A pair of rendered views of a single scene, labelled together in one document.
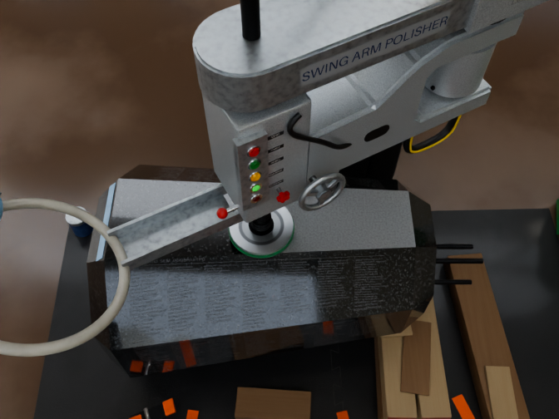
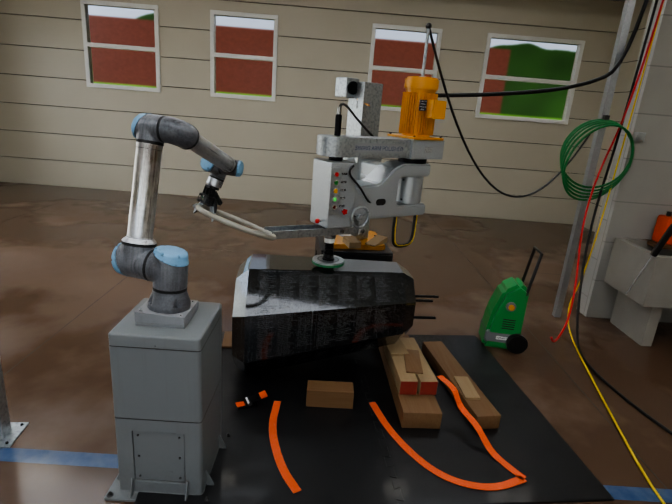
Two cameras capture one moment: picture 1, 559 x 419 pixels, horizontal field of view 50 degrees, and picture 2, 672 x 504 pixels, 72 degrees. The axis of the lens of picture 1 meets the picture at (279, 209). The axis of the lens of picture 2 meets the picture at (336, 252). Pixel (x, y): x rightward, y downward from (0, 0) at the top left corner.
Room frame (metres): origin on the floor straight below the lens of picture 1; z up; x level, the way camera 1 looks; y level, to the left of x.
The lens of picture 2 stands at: (-1.97, 0.35, 1.83)
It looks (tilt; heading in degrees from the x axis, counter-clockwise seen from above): 17 degrees down; 353
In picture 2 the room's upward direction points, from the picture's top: 5 degrees clockwise
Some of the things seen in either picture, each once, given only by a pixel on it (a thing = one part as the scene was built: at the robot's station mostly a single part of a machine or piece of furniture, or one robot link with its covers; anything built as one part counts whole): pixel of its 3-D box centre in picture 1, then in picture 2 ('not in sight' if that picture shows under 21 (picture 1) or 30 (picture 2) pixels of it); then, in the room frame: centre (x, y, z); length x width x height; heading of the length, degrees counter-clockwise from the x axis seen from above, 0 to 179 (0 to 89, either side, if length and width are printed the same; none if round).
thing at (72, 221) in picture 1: (79, 222); not in sight; (1.47, 0.97, 0.08); 0.10 x 0.10 x 0.13
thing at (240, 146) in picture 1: (252, 172); (334, 190); (0.87, 0.07, 1.35); 0.08 x 0.03 x 0.28; 118
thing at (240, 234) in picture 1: (261, 225); (328, 259); (1.00, 0.06, 0.85); 0.21 x 0.21 x 0.01
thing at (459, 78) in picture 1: (457, 53); (408, 188); (1.31, -0.52, 1.32); 0.19 x 0.19 x 0.20
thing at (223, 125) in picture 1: (283, 131); (343, 194); (1.04, -0.01, 1.30); 0.36 x 0.22 x 0.45; 118
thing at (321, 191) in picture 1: (315, 183); (356, 216); (0.95, -0.10, 1.18); 0.15 x 0.10 x 0.15; 118
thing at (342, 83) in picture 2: not in sight; (347, 87); (1.90, -0.08, 2.00); 0.20 x 0.18 x 0.15; 1
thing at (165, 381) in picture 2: not in sight; (172, 394); (0.07, 0.88, 0.43); 0.50 x 0.50 x 0.85; 85
